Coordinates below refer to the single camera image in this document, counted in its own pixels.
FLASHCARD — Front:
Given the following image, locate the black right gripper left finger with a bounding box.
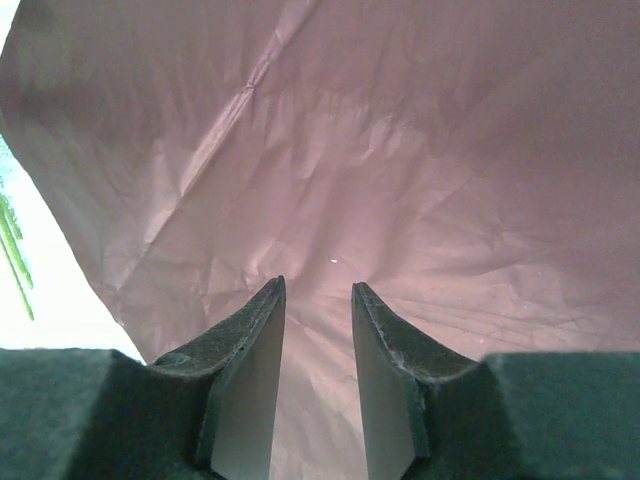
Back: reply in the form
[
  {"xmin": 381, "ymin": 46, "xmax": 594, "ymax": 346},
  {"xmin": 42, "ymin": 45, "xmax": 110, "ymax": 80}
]
[{"xmin": 0, "ymin": 275, "xmax": 287, "ymax": 480}]

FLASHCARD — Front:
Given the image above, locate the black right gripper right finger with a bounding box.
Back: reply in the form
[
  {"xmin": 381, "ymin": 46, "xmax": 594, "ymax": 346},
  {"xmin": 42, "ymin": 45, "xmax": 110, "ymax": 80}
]
[{"xmin": 351, "ymin": 282, "xmax": 640, "ymax": 480}]

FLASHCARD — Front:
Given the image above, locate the dark red wrapping paper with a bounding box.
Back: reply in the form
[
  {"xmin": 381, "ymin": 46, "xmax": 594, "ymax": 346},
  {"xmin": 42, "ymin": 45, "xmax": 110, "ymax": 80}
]
[{"xmin": 0, "ymin": 0, "xmax": 640, "ymax": 480}]

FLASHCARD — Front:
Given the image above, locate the floral printed tablecloth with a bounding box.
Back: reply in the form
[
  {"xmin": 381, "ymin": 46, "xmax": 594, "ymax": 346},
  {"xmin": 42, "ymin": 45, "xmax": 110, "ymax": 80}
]
[{"xmin": 0, "ymin": 0, "xmax": 147, "ymax": 364}]

